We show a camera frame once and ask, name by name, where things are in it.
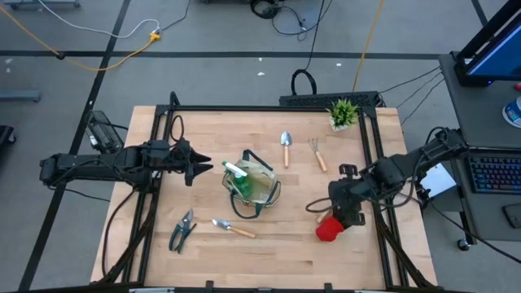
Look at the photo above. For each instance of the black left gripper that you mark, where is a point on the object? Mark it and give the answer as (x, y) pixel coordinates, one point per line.
(184, 159)

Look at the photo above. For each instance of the black power strip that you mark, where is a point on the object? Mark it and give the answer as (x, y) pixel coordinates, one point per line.
(325, 99)

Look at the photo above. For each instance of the black computer monitor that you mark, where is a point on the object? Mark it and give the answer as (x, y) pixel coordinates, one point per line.
(496, 57)

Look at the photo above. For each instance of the grey table base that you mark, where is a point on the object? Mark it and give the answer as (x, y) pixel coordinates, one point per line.
(40, 4)

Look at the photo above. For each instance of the black floor object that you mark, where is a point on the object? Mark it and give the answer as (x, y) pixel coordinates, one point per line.
(6, 135)

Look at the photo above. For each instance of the backlit black keyboard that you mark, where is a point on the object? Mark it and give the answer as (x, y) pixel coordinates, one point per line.
(496, 173)

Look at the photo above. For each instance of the red black gardening glove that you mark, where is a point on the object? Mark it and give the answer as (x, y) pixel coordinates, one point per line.
(329, 230)

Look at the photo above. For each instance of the green plant white pot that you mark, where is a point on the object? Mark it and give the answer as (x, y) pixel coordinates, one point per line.
(343, 114)

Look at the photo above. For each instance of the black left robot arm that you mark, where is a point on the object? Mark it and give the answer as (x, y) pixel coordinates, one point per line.
(89, 167)

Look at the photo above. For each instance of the black aluminium table frame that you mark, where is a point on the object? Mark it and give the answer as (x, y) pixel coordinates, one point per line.
(244, 108)

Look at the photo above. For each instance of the white paper sheet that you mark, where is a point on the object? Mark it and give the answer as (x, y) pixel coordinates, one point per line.
(437, 181)

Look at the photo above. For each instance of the black caster wheel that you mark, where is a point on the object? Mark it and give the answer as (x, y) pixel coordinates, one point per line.
(464, 244)

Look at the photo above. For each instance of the grey floor bar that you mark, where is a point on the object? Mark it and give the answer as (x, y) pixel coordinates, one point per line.
(20, 96)

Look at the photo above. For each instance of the green pruning shears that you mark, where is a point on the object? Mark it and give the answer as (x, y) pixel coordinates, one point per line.
(185, 221)

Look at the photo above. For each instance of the white blue wipes tub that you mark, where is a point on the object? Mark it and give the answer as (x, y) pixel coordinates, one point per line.
(515, 114)

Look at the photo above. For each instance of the beige green gardening bag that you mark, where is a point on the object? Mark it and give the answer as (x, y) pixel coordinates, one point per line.
(260, 185)

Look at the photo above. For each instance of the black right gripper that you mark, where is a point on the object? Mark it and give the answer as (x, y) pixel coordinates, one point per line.
(346, 197)

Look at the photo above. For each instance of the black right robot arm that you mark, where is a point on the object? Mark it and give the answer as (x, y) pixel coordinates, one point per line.
(407, 171)

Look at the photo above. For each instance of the green spray bottle white nozzle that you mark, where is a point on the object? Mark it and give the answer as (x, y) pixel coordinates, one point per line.
(241, 185)

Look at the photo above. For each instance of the black power supply box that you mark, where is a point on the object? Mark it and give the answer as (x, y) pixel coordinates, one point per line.
(103, 134)

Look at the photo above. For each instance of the dark grey side desk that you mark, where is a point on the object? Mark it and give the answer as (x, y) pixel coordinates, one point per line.
(480, 110)

